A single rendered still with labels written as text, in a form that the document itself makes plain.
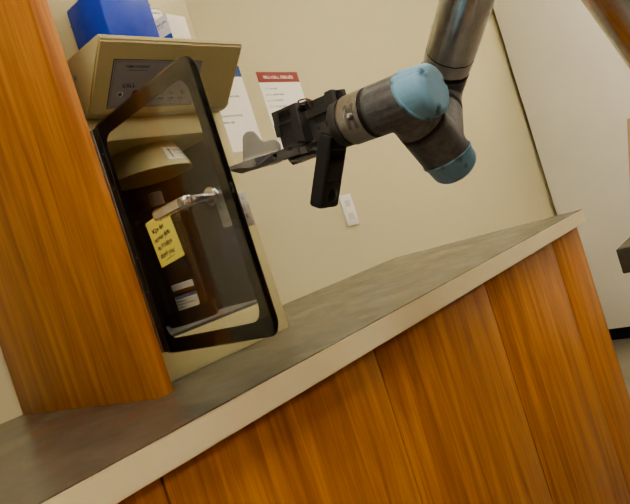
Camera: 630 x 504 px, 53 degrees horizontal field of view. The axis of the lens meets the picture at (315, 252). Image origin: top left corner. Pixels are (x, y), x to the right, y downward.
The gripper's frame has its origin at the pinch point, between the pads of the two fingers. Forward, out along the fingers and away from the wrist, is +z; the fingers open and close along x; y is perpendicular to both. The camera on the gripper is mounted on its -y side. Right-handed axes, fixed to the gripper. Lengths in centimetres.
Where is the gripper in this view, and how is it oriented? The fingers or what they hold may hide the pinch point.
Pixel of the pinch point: (261, 168)
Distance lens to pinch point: 108.9
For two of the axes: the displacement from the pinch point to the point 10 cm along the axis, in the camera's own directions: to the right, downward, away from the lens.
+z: -7.4, 1.7, 6.5
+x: -6.2, 2.1, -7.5
